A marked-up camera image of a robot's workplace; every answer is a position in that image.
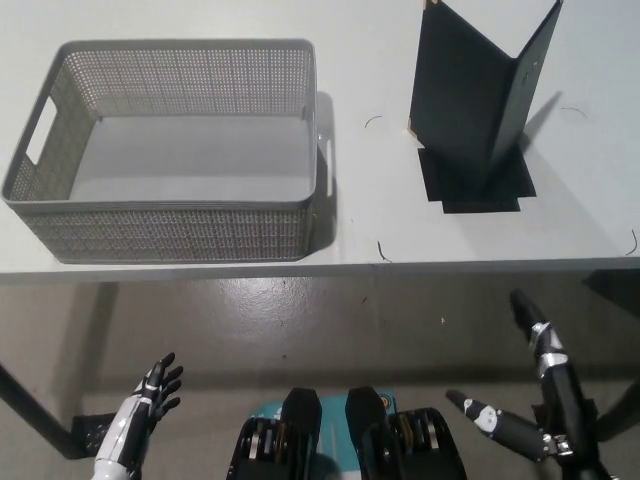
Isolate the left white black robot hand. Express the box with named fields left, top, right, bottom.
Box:
left=93, top=351, right=185, bottom=475

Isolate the black notebook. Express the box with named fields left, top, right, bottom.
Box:
left=405, top=0, right=565, bottom=194

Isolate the black perforated foot plate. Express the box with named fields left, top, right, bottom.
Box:
left=70, top=412, right=126, bottom=452

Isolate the grey perforated plastic basket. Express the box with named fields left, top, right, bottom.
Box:
left=0, top=38, right=335, bottom=265

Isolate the black tape patch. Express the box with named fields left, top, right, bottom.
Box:
left=417, top=146, right=537, bottom=216

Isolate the black table leg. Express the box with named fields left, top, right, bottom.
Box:
left=597, top=368, right=640, bottom=444

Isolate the black table frame bar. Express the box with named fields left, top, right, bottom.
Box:
left=0, top=360, right=77, bottom=459

